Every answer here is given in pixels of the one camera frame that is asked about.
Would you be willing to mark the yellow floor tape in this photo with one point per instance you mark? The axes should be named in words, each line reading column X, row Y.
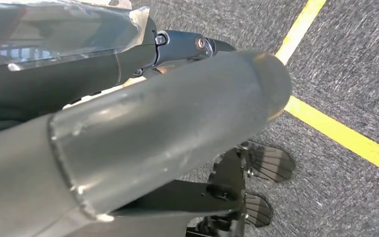
column 340, row 135

